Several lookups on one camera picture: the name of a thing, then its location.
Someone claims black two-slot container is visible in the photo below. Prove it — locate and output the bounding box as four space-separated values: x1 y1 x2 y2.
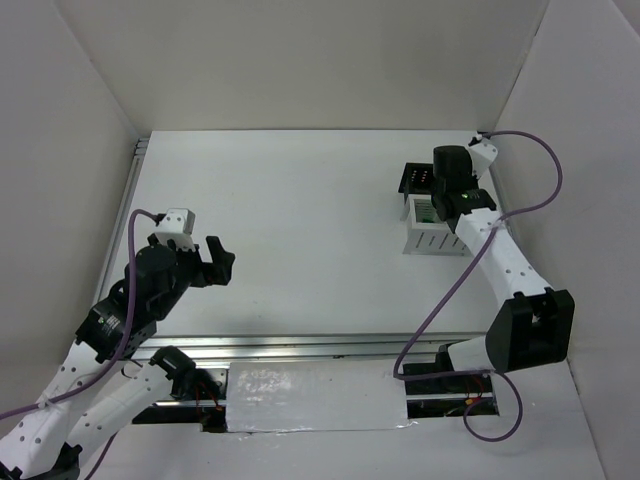
398 162 435 196

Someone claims white foil cover panel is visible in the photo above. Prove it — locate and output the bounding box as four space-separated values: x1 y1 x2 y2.
226 360 409 433

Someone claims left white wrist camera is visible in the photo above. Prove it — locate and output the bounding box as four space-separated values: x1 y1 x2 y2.
154 208 196 251

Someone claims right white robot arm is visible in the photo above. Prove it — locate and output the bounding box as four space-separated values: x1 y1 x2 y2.
431 145 575 373

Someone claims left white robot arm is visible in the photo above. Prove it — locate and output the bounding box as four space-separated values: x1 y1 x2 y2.
1 236 236 479

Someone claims white two-slot container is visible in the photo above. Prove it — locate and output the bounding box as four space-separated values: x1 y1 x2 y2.
402 194 470 257

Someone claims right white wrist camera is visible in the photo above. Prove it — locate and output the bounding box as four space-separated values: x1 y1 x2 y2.
467 133 498 179

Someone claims long green lego brick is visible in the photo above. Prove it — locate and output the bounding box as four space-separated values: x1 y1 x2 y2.
415 205 440 224

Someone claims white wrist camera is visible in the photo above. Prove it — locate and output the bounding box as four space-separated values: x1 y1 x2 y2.
467 133 498 179
154 208 196 251

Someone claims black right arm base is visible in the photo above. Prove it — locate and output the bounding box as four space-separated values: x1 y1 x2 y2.
405 375 498 420

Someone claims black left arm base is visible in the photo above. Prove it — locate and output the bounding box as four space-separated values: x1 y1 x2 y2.
132 368 229 433

